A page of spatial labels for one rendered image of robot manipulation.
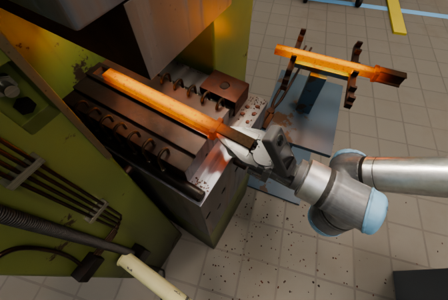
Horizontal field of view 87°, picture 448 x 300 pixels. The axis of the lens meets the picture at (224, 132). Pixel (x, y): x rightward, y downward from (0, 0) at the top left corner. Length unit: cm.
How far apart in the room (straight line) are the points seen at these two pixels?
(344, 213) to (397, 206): 134
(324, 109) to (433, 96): 158
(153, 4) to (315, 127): 89
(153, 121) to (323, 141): 68
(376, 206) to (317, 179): 11
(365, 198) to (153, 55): 45
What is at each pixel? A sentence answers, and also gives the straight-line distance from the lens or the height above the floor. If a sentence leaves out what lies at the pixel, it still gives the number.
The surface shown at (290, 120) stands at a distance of 105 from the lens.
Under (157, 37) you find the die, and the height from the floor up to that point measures 131.
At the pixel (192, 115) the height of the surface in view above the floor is 102.
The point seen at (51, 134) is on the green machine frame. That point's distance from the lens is 44.
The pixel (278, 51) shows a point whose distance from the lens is 92.
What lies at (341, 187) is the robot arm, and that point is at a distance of 53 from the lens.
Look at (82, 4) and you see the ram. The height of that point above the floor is 138.
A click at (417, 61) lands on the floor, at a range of 288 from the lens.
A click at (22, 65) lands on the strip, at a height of 129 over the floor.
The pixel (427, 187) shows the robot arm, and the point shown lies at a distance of 65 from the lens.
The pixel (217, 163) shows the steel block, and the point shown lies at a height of 91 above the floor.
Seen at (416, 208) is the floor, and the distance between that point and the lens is 194.
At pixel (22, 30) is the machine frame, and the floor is 114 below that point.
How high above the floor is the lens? 148
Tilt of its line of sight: 58 degrees down
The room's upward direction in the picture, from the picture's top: straight up
